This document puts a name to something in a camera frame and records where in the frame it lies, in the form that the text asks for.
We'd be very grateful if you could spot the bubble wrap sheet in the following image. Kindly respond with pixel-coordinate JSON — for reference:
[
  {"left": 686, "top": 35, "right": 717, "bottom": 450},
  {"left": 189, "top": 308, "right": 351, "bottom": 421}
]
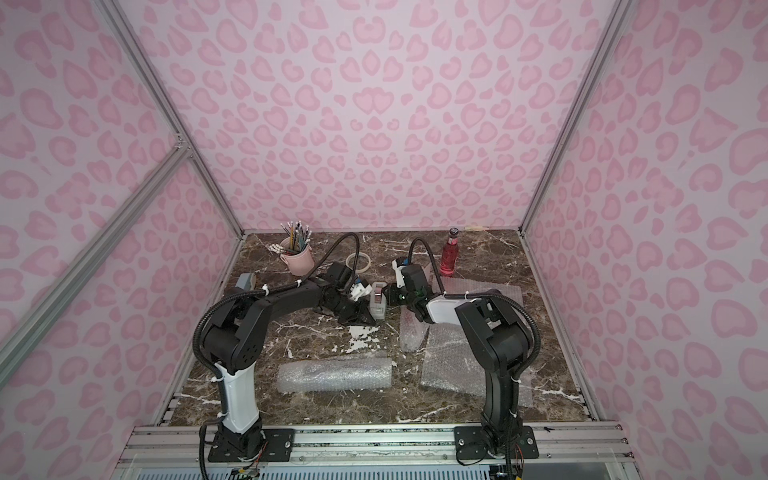
[
  {"left": 398, "top": 263, "right": 436, "bottom": 354},
  {"left": 276, "top": 357, "right": 392, "bottom": 393},
  {"left": 420, "top": 277, "right": 523, "bottom": 402}
]

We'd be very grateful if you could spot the white tape dispenser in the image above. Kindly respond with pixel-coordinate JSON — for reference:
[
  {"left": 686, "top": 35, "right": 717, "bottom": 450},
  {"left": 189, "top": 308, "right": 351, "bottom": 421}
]
[{"left": 369, "top": 281, "right": 387, "bottom": 321}]

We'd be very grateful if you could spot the red bottle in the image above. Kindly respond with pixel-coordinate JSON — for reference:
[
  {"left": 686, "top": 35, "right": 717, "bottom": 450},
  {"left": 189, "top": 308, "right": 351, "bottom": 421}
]
[{"left": 439, "top": 228, "right": 459, "bottom": 277}]

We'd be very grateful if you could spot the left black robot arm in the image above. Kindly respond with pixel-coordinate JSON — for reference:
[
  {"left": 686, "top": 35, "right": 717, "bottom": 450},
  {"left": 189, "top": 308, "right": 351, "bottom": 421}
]
[{"left": 192, "top": 233, "right": 376, "bottom": 469}]

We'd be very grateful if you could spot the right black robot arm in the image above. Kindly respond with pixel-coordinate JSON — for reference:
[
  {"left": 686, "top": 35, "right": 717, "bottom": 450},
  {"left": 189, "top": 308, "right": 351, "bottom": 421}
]
[{"left": 385, "top": 237, "right": 542, "bottom": 479}]

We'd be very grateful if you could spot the pink pencil cup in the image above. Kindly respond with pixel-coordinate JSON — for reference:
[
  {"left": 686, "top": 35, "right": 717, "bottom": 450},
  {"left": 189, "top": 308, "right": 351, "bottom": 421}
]
[{"left": 279, "top": 238, "right": 315, "bottom": 277}]

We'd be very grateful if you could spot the tape roll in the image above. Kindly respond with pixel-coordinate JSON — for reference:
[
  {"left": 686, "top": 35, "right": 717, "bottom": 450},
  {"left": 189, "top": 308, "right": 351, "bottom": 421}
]
[{"left": 345, "top": 252, "right": 371, "bottom": 274}]

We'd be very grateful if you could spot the grey stapler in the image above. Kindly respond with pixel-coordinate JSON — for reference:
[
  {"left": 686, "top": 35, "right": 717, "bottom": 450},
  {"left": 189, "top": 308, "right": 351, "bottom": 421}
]
[{"left": 235, "top": 273, "right": 256, "bottom": 291}]

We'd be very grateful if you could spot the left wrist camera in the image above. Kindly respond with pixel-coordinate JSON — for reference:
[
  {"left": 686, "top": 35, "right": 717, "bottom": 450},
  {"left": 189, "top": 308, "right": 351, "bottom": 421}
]
[{"left": 349, "top": 281, "right": 373, "bottom": 302}]

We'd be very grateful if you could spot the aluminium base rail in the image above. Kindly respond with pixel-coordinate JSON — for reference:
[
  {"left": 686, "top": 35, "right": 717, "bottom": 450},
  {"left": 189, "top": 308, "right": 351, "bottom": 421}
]
[{"left": 112, "top": 421, "right": 640, "bottom": 479}]

